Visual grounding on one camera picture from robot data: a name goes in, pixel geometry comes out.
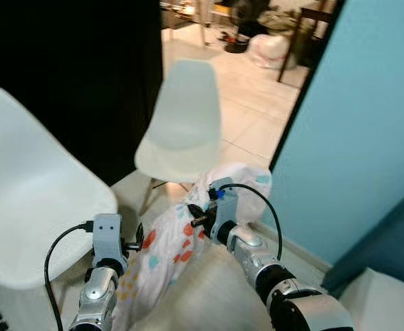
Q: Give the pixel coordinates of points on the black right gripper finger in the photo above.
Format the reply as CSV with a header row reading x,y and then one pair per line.
x,y
196,209

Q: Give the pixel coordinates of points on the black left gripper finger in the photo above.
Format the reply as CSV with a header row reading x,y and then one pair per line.
x,y
140,234

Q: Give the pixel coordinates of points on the pink pillow with red blobs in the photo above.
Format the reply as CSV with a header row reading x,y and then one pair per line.
x,y
162,265

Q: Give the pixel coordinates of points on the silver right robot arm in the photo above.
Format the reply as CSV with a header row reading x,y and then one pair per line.
x,y
278,283

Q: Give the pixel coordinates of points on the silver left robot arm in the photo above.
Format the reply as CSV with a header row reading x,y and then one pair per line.
x,y
95,296

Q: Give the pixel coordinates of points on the white plastic shell chair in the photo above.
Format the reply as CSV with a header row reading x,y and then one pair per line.
x,y
29,193
185,131

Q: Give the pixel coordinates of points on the dark wooden chair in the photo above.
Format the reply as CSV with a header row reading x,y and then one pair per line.
x,y
311,27

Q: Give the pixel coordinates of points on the white plastic bag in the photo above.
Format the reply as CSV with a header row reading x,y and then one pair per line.
x,y
269,49

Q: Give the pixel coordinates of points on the teal door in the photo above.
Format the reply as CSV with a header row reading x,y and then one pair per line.
x,y
354,124

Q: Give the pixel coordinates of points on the black cabinet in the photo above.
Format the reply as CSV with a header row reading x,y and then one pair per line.
x,y
64,55

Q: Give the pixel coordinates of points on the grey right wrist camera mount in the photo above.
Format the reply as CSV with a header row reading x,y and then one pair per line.
x,y
225,207

